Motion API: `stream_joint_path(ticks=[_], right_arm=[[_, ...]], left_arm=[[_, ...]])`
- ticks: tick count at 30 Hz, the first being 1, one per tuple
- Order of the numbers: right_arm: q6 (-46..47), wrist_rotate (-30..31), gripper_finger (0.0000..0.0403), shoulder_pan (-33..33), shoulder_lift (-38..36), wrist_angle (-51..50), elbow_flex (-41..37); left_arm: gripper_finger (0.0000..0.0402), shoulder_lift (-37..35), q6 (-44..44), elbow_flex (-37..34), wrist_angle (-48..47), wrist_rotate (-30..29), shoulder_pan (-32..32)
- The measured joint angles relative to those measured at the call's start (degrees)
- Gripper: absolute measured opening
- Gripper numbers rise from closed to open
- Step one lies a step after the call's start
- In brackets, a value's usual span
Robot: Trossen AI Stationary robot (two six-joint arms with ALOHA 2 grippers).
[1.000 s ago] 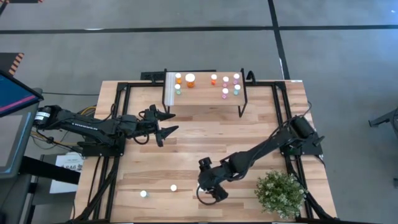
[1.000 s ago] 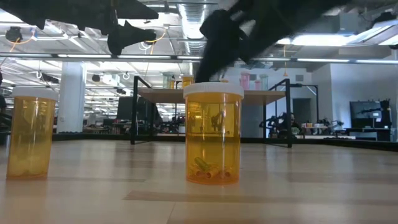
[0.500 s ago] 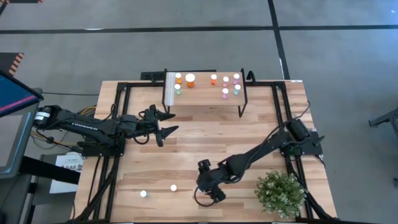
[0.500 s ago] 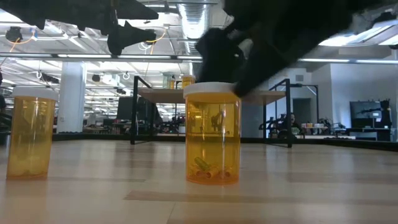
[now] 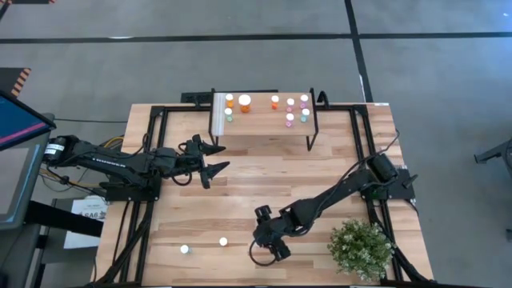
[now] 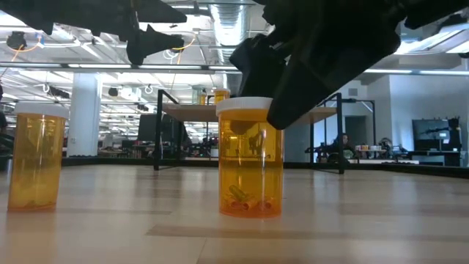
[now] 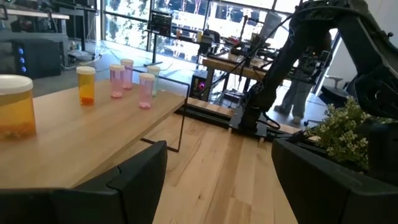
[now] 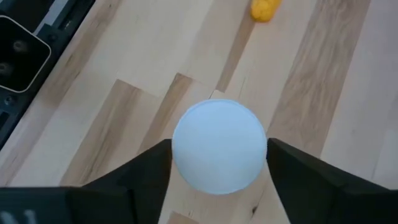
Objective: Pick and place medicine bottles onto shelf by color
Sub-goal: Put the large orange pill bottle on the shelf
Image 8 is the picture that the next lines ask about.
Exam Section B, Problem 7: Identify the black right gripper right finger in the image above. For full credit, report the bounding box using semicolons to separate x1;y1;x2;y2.
266;137;398;224

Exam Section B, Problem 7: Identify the small orange medicine bottle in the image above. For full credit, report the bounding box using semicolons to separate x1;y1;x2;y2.
249;0;283;23

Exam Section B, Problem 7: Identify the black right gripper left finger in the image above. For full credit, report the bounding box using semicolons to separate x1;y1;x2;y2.
0;138;174;224

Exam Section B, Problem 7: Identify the large orange medicine bottle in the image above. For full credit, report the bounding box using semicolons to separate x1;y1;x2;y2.
171;98;268;196

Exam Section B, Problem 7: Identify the black depth camera silver rim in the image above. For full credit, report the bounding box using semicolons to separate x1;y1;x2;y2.
0;14;52;94

